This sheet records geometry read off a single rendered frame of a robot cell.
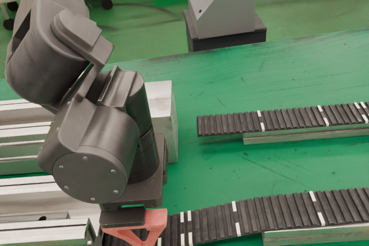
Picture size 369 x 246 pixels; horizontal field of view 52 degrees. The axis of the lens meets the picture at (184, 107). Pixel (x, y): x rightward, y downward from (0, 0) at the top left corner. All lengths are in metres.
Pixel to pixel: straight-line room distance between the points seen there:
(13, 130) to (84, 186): 0.34
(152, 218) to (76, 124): 0.15
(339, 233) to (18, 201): 0.40
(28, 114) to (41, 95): 0.33
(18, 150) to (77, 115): 0.35
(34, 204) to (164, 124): 0.20
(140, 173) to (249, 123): 0.28
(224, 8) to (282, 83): 0.27
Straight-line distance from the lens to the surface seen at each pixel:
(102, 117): 0.31
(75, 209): 0.53
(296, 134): 0.64
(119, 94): 0.34
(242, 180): 0.58
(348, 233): 0.53
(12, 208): 0.55
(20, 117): 0.70
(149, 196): 0.39
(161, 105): 0.58
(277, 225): 0.49
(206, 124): 0.62
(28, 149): 0.64
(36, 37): 0.33
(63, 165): 0.30
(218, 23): 0.97
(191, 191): 0.57
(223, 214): 0.51
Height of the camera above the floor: 1.20
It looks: 36 degrees down
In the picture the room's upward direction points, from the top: 7 degrees counter-clockwise
